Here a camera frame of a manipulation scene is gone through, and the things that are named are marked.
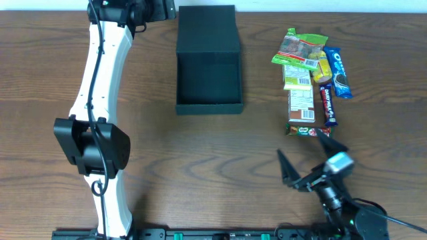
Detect brown and white carton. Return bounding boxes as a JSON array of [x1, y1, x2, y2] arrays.
[[288, 89, 316, 123]]

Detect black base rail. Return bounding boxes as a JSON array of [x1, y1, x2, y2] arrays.
[[51, 227, 334, 240]]

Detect light green carton box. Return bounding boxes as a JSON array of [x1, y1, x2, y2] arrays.
[[282, 65, 312, 91]]

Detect purple Dairy Milk bar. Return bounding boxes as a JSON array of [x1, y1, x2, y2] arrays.
[[320, 83, 338, 127]]

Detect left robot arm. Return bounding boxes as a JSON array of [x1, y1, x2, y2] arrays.
[[52, 0, 176, 239]]

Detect yellow plastic jar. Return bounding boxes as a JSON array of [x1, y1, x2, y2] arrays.
[[310, 51, 332, 83]]

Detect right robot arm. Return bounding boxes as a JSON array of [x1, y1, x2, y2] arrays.
[[277, 129, 390, 239]]

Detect green snack mix bag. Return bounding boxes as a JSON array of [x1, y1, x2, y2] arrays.
[[272, 28, 328, 71]]

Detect black gift box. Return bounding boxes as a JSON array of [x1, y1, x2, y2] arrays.
[[175, 5, 244, 115]]

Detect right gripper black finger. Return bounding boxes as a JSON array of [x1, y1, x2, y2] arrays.
[[277, 149, 301, 187], [315, 129, 348, 157]]

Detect blue Oreo cookie pack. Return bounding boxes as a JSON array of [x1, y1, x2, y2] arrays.
[[324, 46, 353, 99]]

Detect green red KitKat bar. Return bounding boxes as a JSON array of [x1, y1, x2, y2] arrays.
[[285, 123, 334, 137]]

